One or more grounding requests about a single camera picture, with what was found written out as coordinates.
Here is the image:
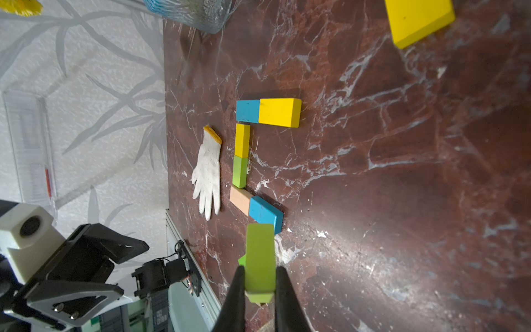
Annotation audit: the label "large yellow block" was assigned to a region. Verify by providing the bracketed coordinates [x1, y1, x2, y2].
[259, 98, 302, 128]

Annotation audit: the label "clear plastic shelf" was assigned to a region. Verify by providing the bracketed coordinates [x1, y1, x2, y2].
[3, 91, 57, 218]

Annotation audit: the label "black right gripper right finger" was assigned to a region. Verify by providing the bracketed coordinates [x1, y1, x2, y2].
[275, 266, 311, 332]

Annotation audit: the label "red marker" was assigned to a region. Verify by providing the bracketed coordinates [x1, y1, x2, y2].
[45, 168, 52, 199]

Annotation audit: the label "aluminium frame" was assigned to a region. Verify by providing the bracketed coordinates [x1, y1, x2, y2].
[165, 210, 221, 331]

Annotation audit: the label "small yellow block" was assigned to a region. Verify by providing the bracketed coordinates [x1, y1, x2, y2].
[384, 0, 456, 49]

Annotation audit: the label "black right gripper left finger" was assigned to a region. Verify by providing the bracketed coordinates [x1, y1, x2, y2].
[212, 266, 246, 332]

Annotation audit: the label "white cotton glove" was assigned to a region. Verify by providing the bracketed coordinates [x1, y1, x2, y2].
[191, 125, 222, 221]

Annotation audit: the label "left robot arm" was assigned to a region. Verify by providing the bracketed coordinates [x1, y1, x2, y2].
[1, 201, 149, 331]

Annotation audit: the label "teal block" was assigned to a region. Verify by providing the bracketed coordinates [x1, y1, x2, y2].
[249, 196, 284, 235]
[236, 100, 260, 124]

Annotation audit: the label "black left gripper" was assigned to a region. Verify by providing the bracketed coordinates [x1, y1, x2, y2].
[4, 224, 149, 330]

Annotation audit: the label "blue glass vase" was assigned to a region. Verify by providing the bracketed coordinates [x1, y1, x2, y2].
[144, 0, 235, 34]

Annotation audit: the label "artificial flowers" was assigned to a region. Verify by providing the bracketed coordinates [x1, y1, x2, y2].
[0, 0, 43, 17]

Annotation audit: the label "light wood block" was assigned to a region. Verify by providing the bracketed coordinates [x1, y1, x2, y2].
[230, 185, 253, 216]

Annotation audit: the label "lime green block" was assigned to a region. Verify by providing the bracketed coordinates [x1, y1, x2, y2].
[244, 224, 276, 304]

